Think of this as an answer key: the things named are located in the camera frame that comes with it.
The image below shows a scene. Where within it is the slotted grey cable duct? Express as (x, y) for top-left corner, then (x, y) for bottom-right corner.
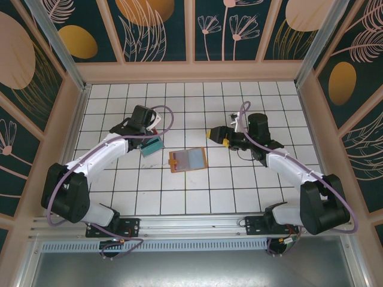
(40, 237), (270, 252)

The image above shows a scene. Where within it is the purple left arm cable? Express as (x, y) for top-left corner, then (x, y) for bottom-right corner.
(47, 106), (175, 261)

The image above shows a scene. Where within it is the grey metal sheet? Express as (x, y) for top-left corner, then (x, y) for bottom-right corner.
(29, 249), (360, 287)

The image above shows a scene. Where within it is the aluminium corner post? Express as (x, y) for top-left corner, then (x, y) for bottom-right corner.
(294, 0), (360, 87)
(23, 0), (92, 92)

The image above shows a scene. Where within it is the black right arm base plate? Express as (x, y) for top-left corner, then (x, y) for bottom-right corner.
(244, 214), (300, 237)

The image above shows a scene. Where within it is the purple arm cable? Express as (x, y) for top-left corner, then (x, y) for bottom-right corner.
(47, 106), (175, 261)
(241, 101), (360, 258)

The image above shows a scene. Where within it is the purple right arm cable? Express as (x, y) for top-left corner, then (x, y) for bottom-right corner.
(241, 101), (360, 258)

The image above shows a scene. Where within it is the tan leather card holder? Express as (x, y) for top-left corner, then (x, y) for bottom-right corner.
(168, 146), (208, 174)

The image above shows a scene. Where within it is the green circuit board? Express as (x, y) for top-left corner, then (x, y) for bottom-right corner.
(281, 236), (301, 251)

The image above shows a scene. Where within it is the aluminium side rail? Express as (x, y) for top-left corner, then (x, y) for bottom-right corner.
(296, 85), (338, 212)

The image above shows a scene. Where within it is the aluminium mounting rail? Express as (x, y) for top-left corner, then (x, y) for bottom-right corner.
(28, 211), (355, 240)

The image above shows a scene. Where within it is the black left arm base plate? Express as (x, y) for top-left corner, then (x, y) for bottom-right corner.
(86, 217), (141, 239)

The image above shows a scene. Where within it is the teal card with stripe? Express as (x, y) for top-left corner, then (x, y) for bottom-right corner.
(139, 137), (165, 158)

